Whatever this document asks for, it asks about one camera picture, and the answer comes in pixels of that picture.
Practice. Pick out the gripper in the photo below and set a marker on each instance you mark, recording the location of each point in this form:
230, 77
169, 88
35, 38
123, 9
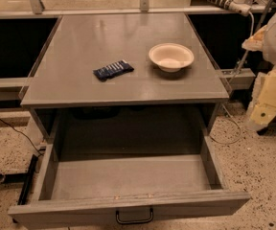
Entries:
263, 106

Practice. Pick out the grey cabinet with top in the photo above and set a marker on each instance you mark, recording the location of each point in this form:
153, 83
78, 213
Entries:
148, 101

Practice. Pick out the metal frame rail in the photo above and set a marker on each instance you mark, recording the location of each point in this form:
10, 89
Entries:
112, 4

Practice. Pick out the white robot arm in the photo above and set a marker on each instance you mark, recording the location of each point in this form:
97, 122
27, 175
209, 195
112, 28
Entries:
264, 40

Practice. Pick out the black drawer handle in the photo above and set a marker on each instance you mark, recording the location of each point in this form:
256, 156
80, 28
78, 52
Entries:
131, 217

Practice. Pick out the grey top drawer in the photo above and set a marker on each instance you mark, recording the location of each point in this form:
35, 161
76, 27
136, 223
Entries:
84, 181

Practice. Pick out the dark blue snack packet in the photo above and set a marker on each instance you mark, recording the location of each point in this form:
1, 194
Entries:
113, 70

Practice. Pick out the white power strip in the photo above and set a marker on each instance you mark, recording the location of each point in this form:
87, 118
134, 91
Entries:
238, 6

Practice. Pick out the black bar on floor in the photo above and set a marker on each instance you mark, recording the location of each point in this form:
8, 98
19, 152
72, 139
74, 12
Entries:
29, 175

